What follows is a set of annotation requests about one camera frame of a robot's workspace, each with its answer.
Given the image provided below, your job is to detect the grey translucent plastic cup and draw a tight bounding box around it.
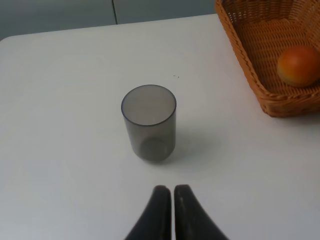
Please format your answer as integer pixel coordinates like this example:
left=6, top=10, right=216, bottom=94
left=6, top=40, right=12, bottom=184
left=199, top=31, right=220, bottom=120
left=121, top=84, right=177, bottom=162

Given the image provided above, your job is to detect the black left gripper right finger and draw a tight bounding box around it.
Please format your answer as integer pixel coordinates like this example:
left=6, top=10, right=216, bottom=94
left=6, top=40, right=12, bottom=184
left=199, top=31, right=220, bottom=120
left=174, top=184, right=228, bottom=240

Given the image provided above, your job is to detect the orange wicker basket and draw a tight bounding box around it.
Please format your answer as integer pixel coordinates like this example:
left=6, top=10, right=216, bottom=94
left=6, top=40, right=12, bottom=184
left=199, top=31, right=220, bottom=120
left=215, top=0, right=320, bottom=118

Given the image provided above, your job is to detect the orange fruit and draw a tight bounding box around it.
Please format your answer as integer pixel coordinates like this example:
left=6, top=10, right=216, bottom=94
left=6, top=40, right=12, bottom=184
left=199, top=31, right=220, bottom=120
left=276, top=45, right=320, bottom=88

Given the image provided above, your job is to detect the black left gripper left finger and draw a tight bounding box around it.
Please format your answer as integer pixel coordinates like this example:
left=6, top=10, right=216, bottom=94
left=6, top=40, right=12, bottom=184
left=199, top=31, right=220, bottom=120
left=126, top=185, right=172, bottom=240

